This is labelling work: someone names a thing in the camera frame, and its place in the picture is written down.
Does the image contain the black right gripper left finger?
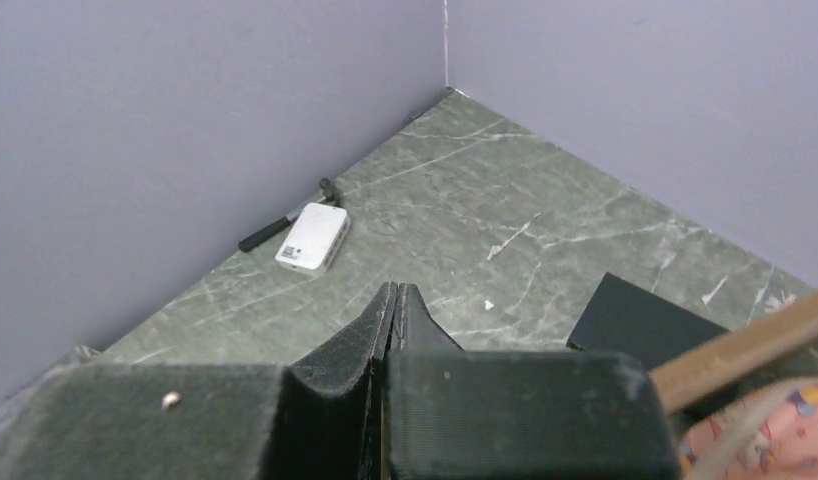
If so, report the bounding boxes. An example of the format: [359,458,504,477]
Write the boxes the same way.
[0,282,397,479]

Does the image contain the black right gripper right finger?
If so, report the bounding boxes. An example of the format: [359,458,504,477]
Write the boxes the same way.
[383,283,682,479]

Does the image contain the wooden pet bed frame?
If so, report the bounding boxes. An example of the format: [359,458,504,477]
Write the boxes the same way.
[650,290,818,414]

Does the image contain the pink unicorn print mattress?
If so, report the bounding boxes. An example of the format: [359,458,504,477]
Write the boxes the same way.
[678,377,818,480]

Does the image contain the white small box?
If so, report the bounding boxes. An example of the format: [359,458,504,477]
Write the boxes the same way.
[275,202,351,277]

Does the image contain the black rectangular box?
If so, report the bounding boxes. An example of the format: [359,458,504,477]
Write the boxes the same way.
[566,271,818,425]

